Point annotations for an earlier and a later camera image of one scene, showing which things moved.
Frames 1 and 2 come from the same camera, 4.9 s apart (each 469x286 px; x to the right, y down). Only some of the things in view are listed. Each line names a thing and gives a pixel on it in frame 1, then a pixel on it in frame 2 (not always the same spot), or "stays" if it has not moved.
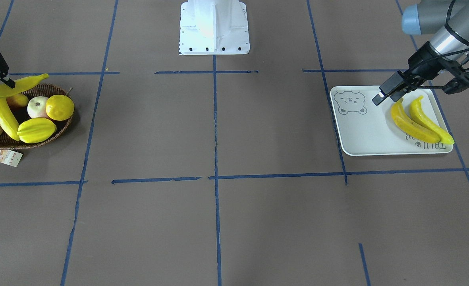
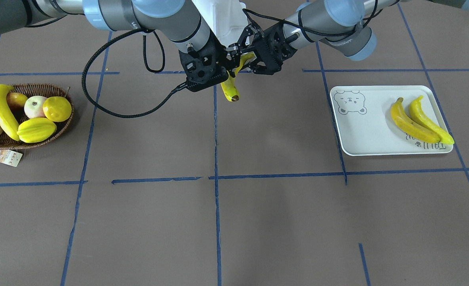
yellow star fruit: x=36 y=130 stays
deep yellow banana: x=401 y=117 stays
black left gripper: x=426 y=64 to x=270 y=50
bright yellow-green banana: x=418 y=114 stays
